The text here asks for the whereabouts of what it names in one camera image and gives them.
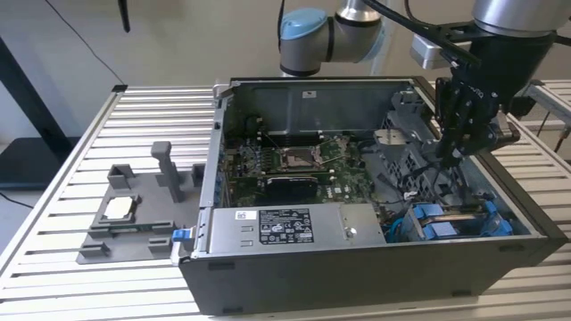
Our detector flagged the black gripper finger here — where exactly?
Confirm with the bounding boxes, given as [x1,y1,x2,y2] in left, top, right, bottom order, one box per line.
[459,110,522,158]
[435,77,470,169]

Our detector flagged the grey drive cage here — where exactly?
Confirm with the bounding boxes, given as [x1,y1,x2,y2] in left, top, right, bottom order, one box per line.
[362,90,451,202]

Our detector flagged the metal socket cover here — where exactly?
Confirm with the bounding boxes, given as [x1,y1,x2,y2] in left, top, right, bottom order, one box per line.
[318,138,350,162]

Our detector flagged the green motherboard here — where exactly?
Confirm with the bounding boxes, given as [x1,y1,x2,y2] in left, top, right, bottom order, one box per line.
[222,132,382,208]

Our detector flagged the CPU socket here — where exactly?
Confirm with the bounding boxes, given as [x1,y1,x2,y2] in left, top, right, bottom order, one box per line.
[278,148,321,169]

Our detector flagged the black RAM slots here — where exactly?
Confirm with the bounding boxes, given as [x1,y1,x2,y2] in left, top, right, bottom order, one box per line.
[262,130,323,147]

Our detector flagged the black graphics card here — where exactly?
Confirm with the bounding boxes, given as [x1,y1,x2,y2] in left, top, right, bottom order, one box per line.
[263,175,321,203]

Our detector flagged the silver power supply unit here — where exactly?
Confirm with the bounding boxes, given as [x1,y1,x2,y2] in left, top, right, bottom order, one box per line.
[209,203,387,254]

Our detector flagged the black open PC case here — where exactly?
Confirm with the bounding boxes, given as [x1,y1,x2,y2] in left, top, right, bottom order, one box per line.
[178,75,570,317]

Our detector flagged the grey parts rack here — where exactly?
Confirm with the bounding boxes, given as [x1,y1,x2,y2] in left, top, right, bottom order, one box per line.
[76,140,207,265]

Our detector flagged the silver CPU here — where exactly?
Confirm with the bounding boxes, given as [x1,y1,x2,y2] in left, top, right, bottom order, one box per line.
[104,197,137,219]

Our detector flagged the black antenna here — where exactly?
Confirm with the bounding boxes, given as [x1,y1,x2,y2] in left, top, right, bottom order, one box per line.
[117,0,133,33]

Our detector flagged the black monitor stand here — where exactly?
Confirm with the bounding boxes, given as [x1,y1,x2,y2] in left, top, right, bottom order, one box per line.
[0,35,76,191]

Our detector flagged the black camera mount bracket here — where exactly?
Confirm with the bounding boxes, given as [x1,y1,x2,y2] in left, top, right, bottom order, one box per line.
[435,21,483,68]

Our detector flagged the thin brown cable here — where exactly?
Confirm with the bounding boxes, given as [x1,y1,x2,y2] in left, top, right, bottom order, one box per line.
[538,112,569,152]

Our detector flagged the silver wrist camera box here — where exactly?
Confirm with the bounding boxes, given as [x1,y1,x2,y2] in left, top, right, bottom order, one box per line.
[410,33,453,70]

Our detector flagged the black wire white tag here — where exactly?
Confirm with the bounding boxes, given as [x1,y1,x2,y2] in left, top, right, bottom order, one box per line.
[379,189,422,205]

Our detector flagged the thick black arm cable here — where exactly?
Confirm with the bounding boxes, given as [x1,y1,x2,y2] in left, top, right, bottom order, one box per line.
[367,0,457,65]

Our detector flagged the blue data cable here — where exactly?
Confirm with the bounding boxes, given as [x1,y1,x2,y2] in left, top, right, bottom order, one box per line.
[386,216,409,243]

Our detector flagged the black cable behind arm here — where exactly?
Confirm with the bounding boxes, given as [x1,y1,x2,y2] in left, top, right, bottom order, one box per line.
[277,0,290,35]

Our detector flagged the thin black wall cable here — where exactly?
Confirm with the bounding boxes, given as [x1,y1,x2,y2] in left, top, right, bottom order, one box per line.
[44,0,126,86]

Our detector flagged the black floor cable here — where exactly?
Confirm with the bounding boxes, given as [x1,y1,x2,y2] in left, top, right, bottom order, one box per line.
[0,191,36,209]

